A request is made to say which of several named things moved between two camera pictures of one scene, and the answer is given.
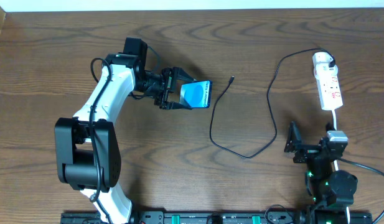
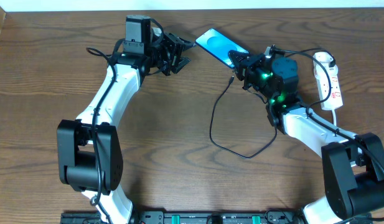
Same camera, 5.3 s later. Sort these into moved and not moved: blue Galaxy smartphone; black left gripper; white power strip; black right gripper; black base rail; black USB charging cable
Moved: black left gripper; blue Galaxy smartphone; black right gripper
Not moved: black base rail; white power strip; black USB charging cable
